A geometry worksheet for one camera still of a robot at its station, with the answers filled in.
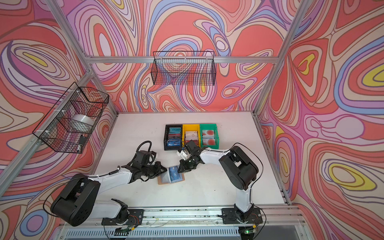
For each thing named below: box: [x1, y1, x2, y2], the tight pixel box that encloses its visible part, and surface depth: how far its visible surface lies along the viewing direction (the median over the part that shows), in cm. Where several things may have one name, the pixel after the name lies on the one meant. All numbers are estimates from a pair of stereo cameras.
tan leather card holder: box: [157, 165, 185, 185], surface depth 87 cm
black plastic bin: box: [163, 124, 183, 151], surface depth 101 cm
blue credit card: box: [168, 165, 183, 183], surface depth 88 cm
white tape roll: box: [71, 114, 95, 126], surface depth 75 cm
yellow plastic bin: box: [182, 124, 201, 149], surface depth 104 cm
